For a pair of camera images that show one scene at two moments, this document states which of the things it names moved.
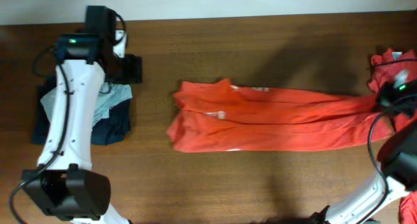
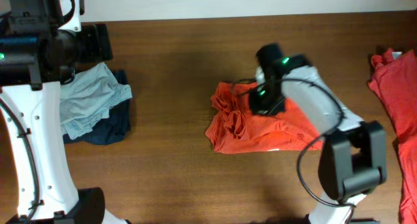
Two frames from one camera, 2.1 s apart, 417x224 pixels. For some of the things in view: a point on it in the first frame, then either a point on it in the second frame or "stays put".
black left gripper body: (128, 71) → (91, 45)
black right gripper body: (403, 100) → (264, 103)
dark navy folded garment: (113, 127) stays put
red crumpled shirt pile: (388, 70) stays put
